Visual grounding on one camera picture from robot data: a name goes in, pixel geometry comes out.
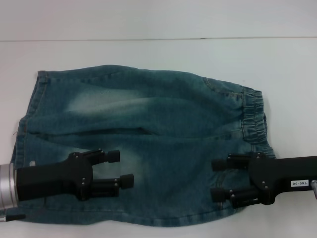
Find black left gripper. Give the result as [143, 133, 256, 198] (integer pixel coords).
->
[14, 148, 135, 202]

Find blue washed denim shorts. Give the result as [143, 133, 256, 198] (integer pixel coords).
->
[11, 64, 269, 228]

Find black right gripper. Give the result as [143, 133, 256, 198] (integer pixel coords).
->
[210, 152, 317, 208]

